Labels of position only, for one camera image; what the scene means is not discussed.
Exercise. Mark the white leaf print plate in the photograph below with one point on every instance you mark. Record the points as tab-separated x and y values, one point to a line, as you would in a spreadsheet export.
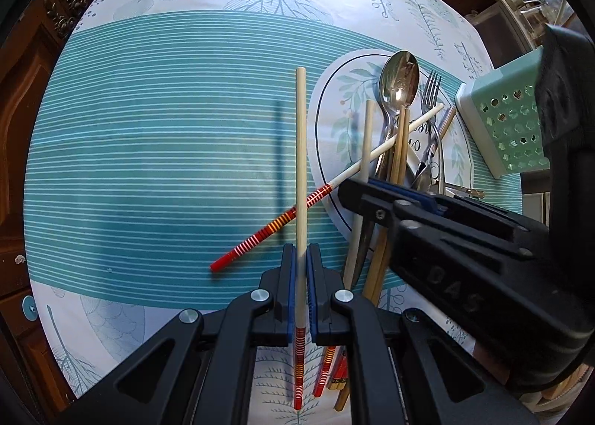
344	94

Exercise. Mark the large metal spoon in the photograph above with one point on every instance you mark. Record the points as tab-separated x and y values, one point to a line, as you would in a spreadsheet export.
399	76

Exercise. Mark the metal fork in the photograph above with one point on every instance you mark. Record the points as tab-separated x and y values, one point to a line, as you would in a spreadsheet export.
430	101

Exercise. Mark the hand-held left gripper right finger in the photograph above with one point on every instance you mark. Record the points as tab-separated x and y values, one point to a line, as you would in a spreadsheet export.
315	294

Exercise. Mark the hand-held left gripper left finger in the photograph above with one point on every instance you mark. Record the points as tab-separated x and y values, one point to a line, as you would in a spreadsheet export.
290	294

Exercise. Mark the red striped cream chopstick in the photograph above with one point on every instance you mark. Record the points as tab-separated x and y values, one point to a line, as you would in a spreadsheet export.
301	150
367	136
260	234

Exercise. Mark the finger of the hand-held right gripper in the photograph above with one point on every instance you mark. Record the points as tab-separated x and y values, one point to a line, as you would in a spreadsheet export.
367	201
418	197

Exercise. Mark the teal striped leaf print tablecloth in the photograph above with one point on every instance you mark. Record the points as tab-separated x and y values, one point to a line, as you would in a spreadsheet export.
162	127

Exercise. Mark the ornate metal utensil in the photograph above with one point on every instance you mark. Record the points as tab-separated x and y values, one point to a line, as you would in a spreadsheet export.
469	193

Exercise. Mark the green plastic utensil basket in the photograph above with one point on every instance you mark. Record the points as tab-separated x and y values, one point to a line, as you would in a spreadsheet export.
502	127

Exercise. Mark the brown wooden chopstick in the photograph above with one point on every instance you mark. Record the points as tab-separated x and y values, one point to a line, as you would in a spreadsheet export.
397	146
447	121
404	146

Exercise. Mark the grey steel cabinet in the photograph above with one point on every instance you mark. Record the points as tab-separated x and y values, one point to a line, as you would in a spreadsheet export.
495	34

